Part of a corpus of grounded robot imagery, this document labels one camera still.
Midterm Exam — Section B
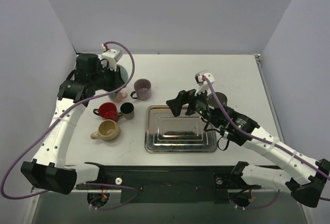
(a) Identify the teal speckled ceramic mug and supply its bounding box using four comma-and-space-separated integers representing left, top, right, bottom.
109, 64, 129, 100

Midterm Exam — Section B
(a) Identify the pink faceted ceramic mug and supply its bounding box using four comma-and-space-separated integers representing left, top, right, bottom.
109, 90, 128, 103

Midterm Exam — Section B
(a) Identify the lilac ceramic mug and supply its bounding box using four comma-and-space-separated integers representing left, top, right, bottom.
130, 78, 152, 101

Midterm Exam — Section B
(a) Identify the red ceramic mug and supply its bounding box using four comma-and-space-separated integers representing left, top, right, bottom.
93, 102, 123, 122

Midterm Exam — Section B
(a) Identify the small dark brown cup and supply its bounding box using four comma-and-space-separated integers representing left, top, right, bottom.
120, 102, 135, 120

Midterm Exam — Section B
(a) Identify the cream ceramic mug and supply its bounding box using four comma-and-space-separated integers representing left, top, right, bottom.
90, 119, 121, 142

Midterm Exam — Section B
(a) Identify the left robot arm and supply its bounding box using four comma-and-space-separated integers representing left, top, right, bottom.
21, 49, 130, 195

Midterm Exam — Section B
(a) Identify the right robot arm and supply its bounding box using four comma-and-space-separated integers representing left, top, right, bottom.
183, 90, 329, 208

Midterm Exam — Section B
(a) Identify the stainless steel tray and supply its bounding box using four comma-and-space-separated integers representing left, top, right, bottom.
144, 105, 217, 153

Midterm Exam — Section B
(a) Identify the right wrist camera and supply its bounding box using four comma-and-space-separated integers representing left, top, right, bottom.
195, 71, 215, 96

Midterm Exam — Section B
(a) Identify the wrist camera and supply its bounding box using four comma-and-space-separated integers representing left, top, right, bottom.
195, 71, 215, 96
101, 49, 123, 72

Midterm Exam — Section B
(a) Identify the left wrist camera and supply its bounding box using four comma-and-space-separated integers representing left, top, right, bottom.
101, 49, 123, 72

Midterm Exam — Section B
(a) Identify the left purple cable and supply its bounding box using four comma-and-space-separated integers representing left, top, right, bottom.
1, 41, 140, 211

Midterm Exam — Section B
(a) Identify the purple cable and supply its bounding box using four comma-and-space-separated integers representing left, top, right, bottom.
203, 76, 330, 211
1, 41, 140, 211

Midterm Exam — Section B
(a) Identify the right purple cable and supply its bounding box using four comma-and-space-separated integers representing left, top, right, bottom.
203, 76, 330, 211

